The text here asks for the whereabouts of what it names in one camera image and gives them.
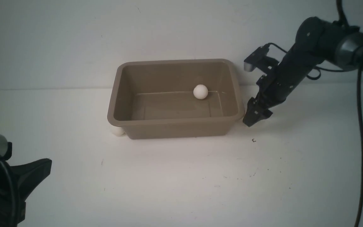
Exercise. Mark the brown plastic bin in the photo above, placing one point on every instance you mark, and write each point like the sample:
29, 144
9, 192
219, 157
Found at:
154, 99

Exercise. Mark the white ping-pong ball with logo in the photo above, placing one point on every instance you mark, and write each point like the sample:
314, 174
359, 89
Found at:
200, 92

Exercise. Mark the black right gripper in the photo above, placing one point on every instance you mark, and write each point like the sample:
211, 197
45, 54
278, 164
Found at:
274, 88

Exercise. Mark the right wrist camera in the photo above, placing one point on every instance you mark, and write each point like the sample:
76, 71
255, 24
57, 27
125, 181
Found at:
260, 59

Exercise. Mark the white ping-pong ball left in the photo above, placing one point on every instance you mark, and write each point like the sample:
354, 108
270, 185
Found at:
117, 131

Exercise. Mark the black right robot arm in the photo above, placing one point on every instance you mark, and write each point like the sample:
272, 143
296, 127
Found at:
316, 41

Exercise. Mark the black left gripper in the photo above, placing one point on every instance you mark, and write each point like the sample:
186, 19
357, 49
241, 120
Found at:
28, 177

